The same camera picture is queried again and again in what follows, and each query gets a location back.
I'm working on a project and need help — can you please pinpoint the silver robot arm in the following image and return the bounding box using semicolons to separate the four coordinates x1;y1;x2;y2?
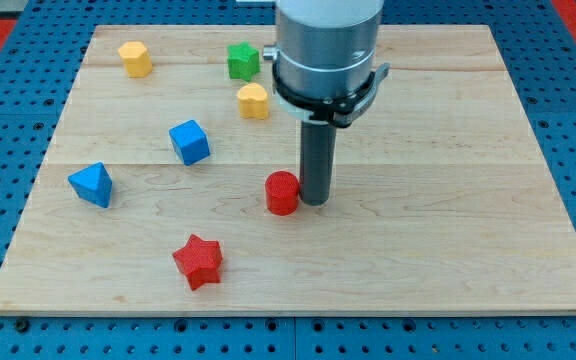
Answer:
264;0;389;128

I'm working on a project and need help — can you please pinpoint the red star block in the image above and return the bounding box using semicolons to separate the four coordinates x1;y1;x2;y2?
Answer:
172;234;223;291

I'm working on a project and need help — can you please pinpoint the green star block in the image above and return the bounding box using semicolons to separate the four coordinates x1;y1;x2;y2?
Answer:
227;42;260;81

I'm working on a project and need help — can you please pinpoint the red cylinder block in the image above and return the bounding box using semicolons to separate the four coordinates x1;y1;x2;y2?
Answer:
264;171;299;216

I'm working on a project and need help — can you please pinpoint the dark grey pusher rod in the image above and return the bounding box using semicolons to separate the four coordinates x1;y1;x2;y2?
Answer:
299;123;336;206

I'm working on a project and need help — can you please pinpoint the yellow heart block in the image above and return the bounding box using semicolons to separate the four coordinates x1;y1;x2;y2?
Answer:
237;83;270;120

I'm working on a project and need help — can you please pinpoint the blue cube block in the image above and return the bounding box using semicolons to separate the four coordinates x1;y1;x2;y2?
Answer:
168;120;211;166

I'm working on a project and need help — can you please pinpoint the wooden board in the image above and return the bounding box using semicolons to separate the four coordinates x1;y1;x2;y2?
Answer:
0;25;576;317

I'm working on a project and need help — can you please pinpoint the yellow hexagon block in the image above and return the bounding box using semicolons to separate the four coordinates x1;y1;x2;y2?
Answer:
117;41;153;78

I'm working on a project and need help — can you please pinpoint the blue triangle block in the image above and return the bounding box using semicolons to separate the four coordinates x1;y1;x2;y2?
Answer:
68;162;113;208

